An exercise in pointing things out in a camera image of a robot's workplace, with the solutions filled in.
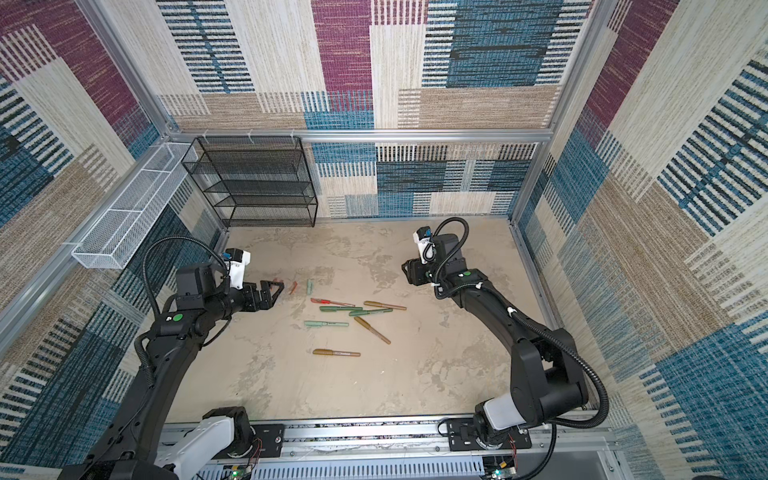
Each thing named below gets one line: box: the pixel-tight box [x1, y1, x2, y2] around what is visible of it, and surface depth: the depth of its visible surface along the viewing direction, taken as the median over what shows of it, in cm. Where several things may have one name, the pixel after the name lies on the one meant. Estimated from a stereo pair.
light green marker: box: [304, 321, 349, 328], surface depth 94 cm
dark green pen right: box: [349, 308, 393, 316], surface depth 98 cm
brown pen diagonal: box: [354, 316, 391, 345], surface depth 93 cm
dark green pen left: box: [319, 306, 363, 312], surface depth 98 cm
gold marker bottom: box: [312, 349, 361, 357], surface depth 89 cm
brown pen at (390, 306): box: [363, 301, 407, 311], surface depth 99 cm
